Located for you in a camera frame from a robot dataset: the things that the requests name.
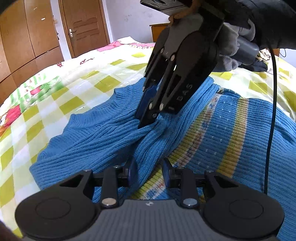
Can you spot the green checked quilt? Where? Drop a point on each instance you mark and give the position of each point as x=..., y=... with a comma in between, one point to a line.
x=46, y=99

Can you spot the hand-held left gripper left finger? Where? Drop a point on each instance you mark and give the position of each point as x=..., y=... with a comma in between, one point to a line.
x=132, y=170

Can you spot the blue striped knit sweater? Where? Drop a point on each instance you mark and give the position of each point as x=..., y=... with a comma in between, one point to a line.
x=92, y=139

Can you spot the wooden door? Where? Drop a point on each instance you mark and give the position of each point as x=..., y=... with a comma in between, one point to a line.
x=85, y=27

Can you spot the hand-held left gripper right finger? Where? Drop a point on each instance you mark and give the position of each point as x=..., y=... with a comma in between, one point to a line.
x=167, y=172

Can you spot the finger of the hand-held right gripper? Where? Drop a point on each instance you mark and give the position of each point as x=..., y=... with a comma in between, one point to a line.
x=153, y=67
x=145, y=104

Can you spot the person's right hand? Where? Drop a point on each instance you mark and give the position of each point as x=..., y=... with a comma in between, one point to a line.
x=182, y=13

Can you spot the wooden wardrobe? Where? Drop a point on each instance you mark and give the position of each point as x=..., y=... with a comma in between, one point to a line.
x=23, y=34

